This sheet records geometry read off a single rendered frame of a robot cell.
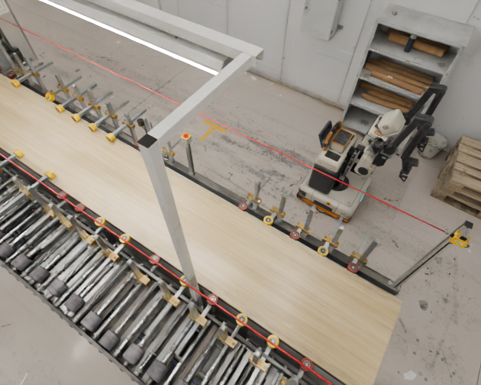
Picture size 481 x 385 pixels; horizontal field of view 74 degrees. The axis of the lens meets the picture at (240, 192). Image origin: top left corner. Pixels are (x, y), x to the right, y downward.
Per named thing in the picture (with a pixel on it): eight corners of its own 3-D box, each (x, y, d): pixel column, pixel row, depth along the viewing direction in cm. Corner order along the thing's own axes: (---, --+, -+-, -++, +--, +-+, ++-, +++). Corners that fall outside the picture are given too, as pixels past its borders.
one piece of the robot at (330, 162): (304, 192, 375) (319, 141, 307) (324, 163, 401) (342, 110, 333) (330, 205, 364) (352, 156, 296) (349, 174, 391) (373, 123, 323)
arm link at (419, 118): (420, 108, 240) (416, 115, 235) (437, 117, 238) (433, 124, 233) (386, 143, 279) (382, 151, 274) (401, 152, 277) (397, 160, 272)
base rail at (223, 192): (14, 74, 422) (10, 67, 413) (397, 288, 265) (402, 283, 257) (8, 77, 418) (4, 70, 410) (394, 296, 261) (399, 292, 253)
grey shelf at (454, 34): (348, 111, 482) (389, 2, 355) (408, 136, 454) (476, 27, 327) (337, 129, 460) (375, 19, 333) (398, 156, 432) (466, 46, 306)
